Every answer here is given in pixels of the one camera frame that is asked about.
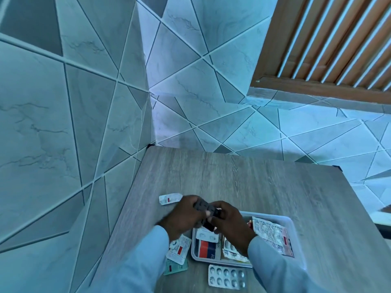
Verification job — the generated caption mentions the silver blister pack round tablets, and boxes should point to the silver blister pack round tablets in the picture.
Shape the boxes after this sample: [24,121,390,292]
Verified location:
[207,264,247,288]

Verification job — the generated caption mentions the large white printed medicine strip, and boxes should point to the large white printed medicine strip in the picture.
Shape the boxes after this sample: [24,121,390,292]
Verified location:
[252,216,295,258]

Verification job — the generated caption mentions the dark grey blister strip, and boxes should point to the dark grey blister strip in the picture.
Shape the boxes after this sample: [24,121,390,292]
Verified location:
[193,198,222,232]

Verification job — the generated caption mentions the wooden window frame with bars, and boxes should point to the wooden window frame with bars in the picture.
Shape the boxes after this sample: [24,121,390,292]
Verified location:
[250,0,391,105]

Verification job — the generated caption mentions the person's right forearm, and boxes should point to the person's right forearm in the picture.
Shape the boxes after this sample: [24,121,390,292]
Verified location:
[246,236,329,293]

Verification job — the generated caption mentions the person's left forearm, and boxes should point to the person's left forearm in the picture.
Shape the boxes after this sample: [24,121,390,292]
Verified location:
[88,225,170,293]

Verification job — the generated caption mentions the small white tablet strip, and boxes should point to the small white tablet strip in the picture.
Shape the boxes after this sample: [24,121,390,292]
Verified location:
[158,193,183,206]

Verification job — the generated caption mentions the green tablet strip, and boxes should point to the green tablet strip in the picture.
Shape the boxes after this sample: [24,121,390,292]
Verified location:
[163,259,189,276]

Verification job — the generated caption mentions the person's right hand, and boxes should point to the person's right hand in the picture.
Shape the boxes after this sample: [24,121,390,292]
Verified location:
[210,201,258,257]

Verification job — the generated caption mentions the white oval tablet blister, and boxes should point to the white oval tablet blister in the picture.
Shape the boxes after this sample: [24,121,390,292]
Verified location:
[195,227,220,243]

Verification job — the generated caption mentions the person's left hand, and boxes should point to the person's left hand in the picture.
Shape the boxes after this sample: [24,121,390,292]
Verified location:
[157,195,214,242]

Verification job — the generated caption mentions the silver foil tablet strip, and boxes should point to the silver foil tablet strip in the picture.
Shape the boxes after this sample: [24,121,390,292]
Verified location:
[222,236,252,263]

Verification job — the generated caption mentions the white plastic tray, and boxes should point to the white plastic tray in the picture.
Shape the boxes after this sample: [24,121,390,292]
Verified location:
[191,210,308,271]

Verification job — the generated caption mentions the red and blue medicine box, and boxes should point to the red and blue medicine box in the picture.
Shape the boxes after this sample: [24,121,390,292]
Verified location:
[194,239,225,260]

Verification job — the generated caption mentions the white tablet strip red label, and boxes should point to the white tablet strip red label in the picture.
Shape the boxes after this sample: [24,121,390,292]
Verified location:
[166,234,192,266]

